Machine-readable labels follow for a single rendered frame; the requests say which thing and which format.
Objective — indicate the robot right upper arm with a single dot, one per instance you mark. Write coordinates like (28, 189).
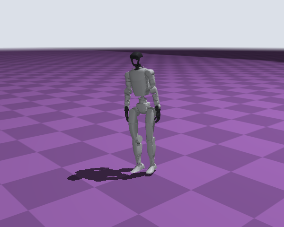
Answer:
(128, 90)

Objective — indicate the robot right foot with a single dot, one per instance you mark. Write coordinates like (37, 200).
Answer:
(138, 168)

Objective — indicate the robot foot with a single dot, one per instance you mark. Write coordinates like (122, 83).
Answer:
(138, 168)
(151, 169)

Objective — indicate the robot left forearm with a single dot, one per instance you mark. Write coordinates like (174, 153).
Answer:
(156, 99)

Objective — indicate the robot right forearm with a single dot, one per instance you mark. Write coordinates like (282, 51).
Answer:
(127, 100)

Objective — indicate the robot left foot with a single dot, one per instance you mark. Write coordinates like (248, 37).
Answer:
(151, 169)

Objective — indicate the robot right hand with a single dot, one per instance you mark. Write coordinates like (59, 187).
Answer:
(126, 112)

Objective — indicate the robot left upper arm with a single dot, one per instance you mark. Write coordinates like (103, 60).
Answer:
(150, 74)

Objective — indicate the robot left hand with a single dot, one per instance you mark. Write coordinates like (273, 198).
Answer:
(157, 118)

